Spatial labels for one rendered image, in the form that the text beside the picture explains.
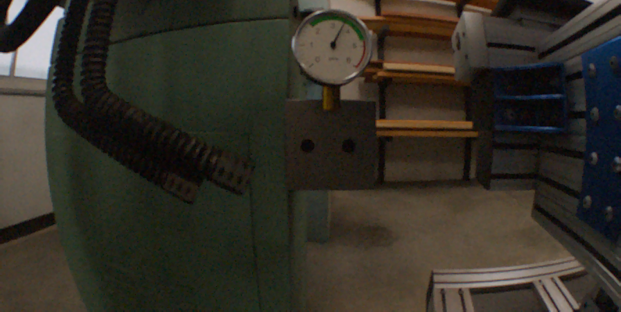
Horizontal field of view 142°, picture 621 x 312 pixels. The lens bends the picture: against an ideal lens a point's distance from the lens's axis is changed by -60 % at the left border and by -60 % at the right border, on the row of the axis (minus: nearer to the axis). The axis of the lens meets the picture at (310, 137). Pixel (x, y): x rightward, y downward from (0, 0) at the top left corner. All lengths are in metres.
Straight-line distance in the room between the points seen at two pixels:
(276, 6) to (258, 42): 0.04
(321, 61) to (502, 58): 0.30
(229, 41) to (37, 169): 1.61
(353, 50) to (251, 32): 0.12
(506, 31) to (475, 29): 0.06
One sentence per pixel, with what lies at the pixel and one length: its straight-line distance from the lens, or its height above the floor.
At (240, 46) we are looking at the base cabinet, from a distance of 0.29.
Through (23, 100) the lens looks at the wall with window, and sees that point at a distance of 1.74.
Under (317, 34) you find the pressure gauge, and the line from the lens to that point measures 0.21.
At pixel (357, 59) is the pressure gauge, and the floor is 0.65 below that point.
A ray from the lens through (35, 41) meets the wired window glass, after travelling 1.89.
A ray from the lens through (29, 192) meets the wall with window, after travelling 1.77.
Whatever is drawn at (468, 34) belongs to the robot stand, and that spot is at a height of 0.73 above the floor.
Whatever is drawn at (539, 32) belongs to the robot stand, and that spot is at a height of 0.75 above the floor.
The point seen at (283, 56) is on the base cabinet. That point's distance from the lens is 0.27.
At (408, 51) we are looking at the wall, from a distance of 2.90.
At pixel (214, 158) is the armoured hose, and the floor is 0.58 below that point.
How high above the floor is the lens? 0.60
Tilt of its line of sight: 3 degrees down
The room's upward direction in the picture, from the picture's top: straight up
